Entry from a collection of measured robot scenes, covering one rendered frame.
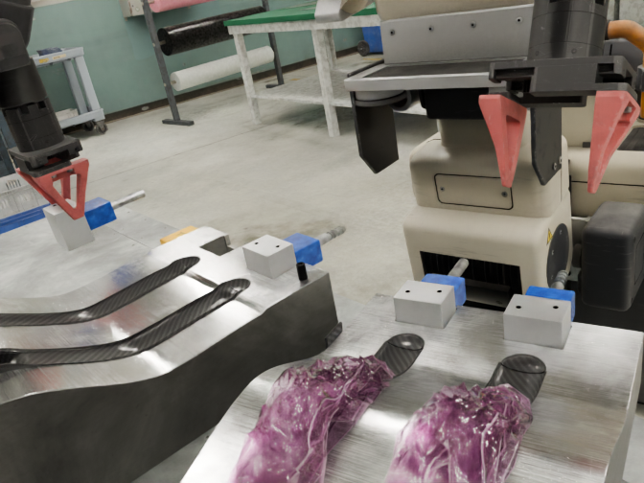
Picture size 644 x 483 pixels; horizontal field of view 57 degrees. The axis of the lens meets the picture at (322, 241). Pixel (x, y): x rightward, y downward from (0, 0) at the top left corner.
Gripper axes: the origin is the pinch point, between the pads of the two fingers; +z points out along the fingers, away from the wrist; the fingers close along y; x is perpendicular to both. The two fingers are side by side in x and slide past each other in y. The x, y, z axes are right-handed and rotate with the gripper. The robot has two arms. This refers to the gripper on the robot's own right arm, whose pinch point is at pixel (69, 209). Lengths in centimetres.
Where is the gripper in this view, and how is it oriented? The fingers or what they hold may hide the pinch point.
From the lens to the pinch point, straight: 87.5
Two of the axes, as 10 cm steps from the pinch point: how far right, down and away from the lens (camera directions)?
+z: 2.0, 8.8, 4.3
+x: 7.4, -4.3, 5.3
